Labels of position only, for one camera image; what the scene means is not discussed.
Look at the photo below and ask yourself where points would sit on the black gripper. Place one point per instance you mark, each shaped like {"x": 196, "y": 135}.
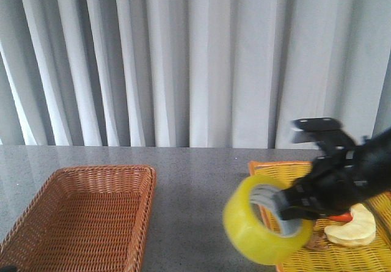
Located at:
{"x": 330, "y": 188}

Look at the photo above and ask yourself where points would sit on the yellow packing tape roll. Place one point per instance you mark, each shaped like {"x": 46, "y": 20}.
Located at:
{"x": 249, "y": 235}

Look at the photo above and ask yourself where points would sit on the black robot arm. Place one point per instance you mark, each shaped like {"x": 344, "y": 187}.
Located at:
{"x": 375, "y": 157}

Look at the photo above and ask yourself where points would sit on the orange toy carrot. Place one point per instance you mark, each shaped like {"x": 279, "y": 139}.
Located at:
{"x": 345, "y": 217}

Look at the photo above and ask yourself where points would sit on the pale yellow toy croissant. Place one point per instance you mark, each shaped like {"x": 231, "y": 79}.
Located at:
{"x": 360, "y": 231}

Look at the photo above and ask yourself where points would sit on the yellow woven basket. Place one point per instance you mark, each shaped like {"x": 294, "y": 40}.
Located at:
{"x": 372, "y": 257}

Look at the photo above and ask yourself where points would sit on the grey curtain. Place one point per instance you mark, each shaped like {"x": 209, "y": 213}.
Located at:
{"x": 190, "y": 73}

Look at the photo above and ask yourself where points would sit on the brown wicker basket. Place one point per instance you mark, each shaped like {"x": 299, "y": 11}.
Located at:
{"x": 84, "y": 218}

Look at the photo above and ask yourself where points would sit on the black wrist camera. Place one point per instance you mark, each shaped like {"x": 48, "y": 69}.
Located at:
{"x": 325, "y": 132}

